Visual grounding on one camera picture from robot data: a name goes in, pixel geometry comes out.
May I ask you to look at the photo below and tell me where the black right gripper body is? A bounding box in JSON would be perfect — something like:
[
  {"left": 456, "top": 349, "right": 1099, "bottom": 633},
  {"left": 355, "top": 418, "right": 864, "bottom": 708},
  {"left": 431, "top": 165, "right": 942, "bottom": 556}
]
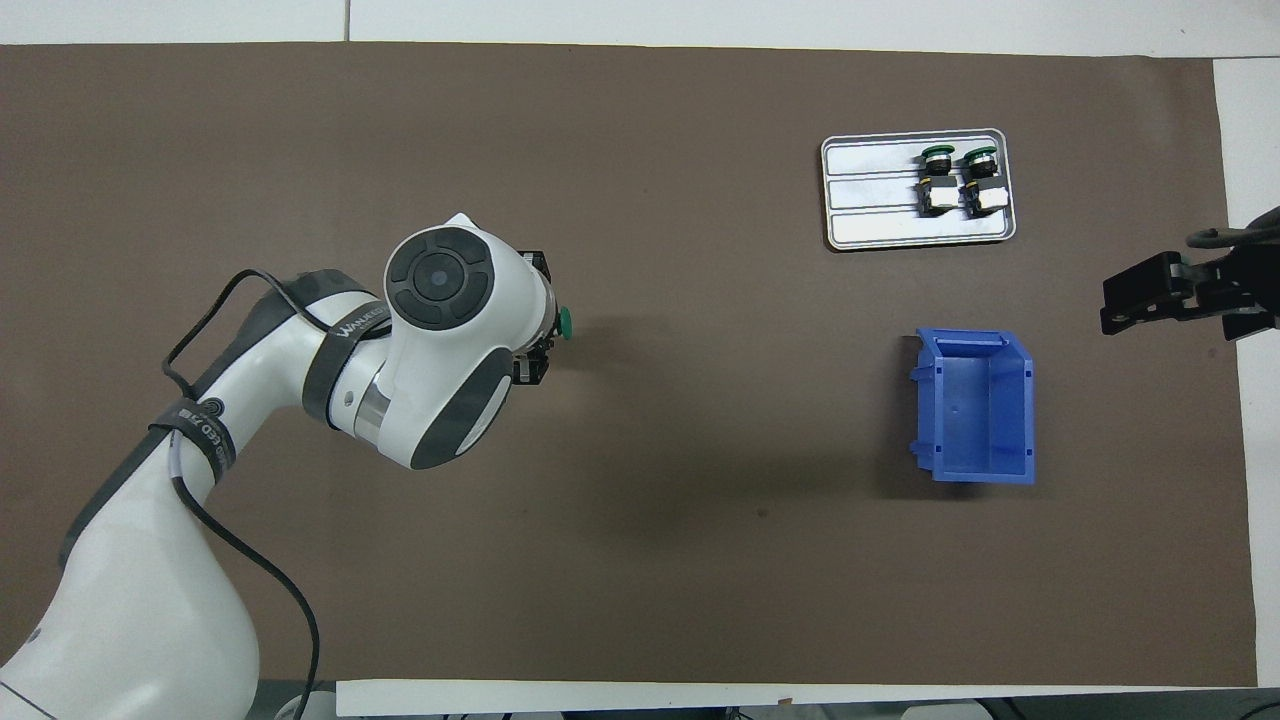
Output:
[{"left": 1188, "top": 205, "right": 1280, "bottom": 323}]

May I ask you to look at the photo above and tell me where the blue plastic storage bin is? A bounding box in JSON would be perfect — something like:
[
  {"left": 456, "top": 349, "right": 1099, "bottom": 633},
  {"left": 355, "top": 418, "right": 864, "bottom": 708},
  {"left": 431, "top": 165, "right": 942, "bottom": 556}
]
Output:
[{"left": 908, "top": 328, "right": 1037, "bottom": 486}]

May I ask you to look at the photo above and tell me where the brown table mat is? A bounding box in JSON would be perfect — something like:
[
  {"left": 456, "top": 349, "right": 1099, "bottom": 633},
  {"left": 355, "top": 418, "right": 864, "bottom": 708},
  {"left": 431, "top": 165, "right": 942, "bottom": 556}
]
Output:
[{"left": 0, "top": 42, "right": 1259, "bottom": 689}]

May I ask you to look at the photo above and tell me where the grey metal tray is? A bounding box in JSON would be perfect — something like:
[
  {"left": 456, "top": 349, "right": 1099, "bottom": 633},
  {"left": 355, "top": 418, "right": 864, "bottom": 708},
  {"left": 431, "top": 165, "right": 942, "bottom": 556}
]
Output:
[{"left": 820, "top": 128, "right": 1018, "bottom": 253}]

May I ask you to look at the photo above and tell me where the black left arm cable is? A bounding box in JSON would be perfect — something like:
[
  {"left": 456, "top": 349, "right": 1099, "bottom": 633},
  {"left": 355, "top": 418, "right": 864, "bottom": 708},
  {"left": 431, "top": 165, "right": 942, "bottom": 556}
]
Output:
[{"left": 162, "top": 268, "right": 323, "bottom": 720}]

